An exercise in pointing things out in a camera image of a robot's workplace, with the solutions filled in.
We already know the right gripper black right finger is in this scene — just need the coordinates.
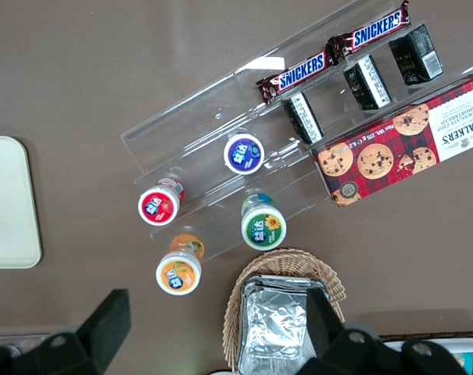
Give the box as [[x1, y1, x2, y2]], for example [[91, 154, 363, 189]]
[[298, 288, 470, 375]]

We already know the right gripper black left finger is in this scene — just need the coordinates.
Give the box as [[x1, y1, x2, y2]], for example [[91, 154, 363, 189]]
[[0, 288, 131, 375]]

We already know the white rectangular snack tray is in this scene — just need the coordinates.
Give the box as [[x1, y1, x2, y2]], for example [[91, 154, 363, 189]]
[[378, 331, 473, 375]]

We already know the aluminium foil tray stack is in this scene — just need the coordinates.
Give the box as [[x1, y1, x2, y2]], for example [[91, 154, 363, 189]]
[[235, 273, 333, 375]]

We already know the light oval wicker basket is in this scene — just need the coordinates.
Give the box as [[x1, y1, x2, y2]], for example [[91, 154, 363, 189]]
[[222, 246, 346, 375]]

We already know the beige plastic tray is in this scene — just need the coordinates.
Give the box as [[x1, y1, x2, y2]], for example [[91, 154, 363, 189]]
[[0, 135, 42, 270]]

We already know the orange lid gum jar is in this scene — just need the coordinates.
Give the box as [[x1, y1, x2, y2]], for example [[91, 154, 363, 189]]
[[155, 233, 206, 295]]

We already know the red lid gum jar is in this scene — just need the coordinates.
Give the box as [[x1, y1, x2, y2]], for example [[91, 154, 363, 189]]
[[137, 176, 186, 227]]

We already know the green lid gum jar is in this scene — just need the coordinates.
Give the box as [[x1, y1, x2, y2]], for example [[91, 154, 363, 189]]
[[240, 193, 288, 251]]

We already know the red Walkers cookie box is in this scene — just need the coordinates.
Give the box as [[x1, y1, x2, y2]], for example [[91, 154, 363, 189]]
[[310, 72, 473, 208]]

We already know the blue lid gum jar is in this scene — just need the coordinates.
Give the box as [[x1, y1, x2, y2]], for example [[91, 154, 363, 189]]
[[223, 130, 265, 176]]

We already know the small black carton box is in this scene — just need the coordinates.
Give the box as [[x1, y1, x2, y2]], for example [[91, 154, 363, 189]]
[[388, 23, 444, 87], [281, 90, 325, 146], [343, 53, 392, 112]]

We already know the clear acrylic stepped stand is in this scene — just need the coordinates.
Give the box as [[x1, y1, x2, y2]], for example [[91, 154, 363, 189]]
[[120, 0, 473, 263]]

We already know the Snickers chocolate bar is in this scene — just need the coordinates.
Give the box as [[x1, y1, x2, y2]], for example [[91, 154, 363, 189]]
[[325, 0, 412, 66], [255, 50, 335, 106]]

